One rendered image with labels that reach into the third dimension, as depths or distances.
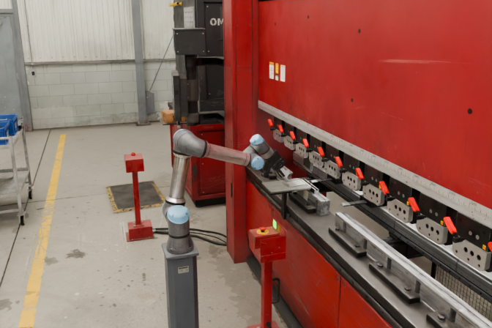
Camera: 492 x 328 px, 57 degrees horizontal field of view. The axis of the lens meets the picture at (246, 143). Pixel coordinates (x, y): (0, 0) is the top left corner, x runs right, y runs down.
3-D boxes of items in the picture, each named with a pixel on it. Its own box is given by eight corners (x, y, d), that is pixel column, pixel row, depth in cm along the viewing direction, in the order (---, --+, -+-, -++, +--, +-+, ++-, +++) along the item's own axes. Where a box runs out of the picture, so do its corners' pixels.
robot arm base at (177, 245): (168, 256, 244) (168, 239, 242) (164, 244, 258) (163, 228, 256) (195, 252, 249) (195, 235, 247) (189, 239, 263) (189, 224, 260)
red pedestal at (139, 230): (125, 233, 445) (118, 151, 424) (151, 229, 453) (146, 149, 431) (126, 241, 427) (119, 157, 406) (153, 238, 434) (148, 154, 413)
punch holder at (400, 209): (386, 211, 202) (389, 176, 198) (402, 209, 205) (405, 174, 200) (407, 225, 188) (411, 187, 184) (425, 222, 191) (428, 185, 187)
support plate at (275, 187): (261, 184, 291) (261, 182, 291) (299, 179, 299) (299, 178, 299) (271, 193, 275) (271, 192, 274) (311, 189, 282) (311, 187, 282)
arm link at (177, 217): (170, 238, 244) (169, 214, 240) (165, 228, 256) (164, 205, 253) (192, 234, 248) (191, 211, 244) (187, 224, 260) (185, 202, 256)
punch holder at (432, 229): (415, 230, 184) (419, 192, 179) (433, 227, 186) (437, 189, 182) (441, 247, 170) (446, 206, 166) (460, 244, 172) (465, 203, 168)
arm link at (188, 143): (185, 135, 234) (268, 156, 253) (181, 131, 244) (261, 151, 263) (179, 157, 236) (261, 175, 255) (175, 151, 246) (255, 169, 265)
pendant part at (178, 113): (173, 110, 400) (170, 69, 391) (187, 110, 402) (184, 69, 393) (174, 121, 357) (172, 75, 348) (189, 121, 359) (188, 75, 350)
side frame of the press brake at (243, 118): (226, 250, 410) (222, -19, 351) (312, 237, 435) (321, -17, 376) (233, 263, 387) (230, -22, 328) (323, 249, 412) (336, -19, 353)
